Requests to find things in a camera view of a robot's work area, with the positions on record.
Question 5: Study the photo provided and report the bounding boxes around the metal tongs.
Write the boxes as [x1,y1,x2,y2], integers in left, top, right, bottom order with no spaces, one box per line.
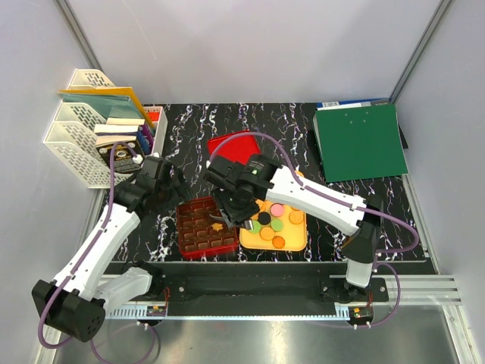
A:
[209,214,254,231]

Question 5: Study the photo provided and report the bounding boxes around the orange flower cookie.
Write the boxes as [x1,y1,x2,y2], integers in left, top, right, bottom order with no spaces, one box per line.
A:
[211,223,224,231]

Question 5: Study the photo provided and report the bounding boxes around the red cookie box with tray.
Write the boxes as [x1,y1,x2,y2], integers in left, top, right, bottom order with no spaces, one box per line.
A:
[176,196,239,260]

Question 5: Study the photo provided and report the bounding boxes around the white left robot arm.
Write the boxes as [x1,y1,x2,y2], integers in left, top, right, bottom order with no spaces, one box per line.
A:
[32,156,192,347]

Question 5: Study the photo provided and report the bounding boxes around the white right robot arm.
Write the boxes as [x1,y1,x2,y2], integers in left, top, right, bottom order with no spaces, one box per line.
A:
[204,155,382,301]

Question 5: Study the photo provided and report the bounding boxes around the red box lid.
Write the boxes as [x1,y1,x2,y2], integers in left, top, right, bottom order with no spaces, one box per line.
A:
[204,130,262,180]

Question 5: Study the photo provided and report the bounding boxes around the black oreo cookie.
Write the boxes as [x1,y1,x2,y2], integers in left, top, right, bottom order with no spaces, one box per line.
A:
[257,212,271,225]

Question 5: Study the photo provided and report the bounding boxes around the green macaron cookie left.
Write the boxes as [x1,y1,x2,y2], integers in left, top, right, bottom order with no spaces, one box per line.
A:
[249,220,261,234]

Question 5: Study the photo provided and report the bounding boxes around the green macaron cookie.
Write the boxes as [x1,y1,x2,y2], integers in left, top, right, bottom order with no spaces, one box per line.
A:
[271,218,284,232]
[249,220,261,234]

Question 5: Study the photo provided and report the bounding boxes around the pink macaron cookie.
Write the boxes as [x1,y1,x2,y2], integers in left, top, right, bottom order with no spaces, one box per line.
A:
[270,203,285,217]

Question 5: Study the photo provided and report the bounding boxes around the green macaron cookie right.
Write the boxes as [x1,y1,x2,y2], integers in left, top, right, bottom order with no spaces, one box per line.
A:
[271,218,284,232]

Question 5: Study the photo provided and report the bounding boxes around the yellow plastic tray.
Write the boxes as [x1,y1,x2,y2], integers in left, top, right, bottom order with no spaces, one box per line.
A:
[239,199,307,252]

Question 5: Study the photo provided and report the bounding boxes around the white pen holder box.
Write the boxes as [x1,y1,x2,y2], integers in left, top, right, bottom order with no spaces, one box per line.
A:
[144,106,168,157]

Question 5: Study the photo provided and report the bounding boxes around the teal folder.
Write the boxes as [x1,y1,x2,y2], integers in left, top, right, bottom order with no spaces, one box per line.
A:
[60,93,144,119]

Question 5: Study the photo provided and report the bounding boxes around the white mesh file organizer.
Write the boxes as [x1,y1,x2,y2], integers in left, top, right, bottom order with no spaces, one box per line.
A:
[43,69,155,189]

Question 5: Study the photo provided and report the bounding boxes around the yellow folder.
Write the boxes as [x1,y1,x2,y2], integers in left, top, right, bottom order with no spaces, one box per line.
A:
[58,86,154,129]

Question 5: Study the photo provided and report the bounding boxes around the green folder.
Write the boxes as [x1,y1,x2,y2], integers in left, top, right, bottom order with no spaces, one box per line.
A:
[313,104,408,183]

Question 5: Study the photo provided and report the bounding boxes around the blue binder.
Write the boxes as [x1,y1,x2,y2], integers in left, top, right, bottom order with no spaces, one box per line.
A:
[316,99,410,151]

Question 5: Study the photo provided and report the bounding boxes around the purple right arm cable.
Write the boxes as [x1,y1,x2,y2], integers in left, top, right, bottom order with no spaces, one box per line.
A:
[208,131,420,329]

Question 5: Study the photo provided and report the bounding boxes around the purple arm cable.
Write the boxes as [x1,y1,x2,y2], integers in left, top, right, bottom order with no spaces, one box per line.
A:
[37,140,162,364]
[208,131,420,329]

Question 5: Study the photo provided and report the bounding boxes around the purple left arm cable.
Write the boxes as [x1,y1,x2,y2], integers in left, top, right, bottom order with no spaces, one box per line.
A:
[37,140,162,364]

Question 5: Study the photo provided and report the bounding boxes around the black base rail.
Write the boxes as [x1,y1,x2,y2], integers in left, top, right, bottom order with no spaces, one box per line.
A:
[102,261,391,319]

